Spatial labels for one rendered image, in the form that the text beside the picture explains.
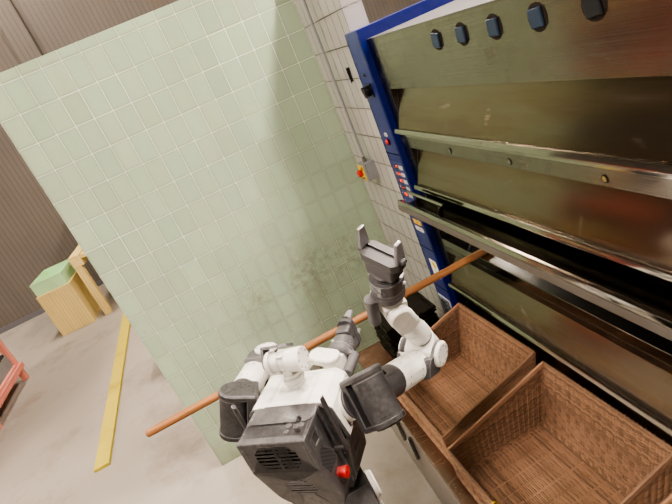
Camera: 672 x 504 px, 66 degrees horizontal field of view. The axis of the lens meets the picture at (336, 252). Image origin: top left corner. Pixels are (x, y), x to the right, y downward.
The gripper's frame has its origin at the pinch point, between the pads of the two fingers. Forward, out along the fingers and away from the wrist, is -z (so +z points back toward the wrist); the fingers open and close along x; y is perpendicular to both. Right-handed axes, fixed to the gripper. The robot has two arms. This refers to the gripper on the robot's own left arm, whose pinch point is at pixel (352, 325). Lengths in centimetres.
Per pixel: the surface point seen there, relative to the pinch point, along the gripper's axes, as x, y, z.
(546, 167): -38, 74, -1
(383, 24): -86, 26, -84
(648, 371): 22, 87, 15
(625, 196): -33, 89, 16
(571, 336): 25, 69, -9
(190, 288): 6, -128, -77
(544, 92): -58, 77, 0
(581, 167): -40, 82, 10
